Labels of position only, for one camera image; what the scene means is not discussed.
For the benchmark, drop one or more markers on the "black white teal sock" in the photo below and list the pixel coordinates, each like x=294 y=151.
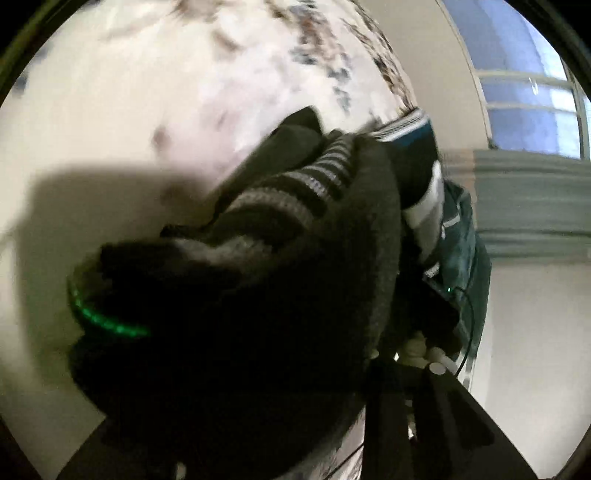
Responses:
x=427 y=207

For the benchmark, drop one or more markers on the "grey green curtain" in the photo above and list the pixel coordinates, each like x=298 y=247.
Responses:
x=531 y=198

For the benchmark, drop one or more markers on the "window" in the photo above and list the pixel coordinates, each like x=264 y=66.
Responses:
x=531 y=92

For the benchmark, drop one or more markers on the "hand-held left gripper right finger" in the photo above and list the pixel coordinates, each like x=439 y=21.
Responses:
x=392 y=415

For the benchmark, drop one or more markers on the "dark green striped sweater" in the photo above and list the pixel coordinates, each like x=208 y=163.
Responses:
x=277 y=277

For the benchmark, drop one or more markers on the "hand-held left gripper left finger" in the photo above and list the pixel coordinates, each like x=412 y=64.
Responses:
x=108 y=457

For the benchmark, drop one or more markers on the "dark green blanket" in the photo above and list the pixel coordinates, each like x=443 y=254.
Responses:
x=461 y=244

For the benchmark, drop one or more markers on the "floral bed sheet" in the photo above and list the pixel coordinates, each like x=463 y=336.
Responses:
x=138 y=92

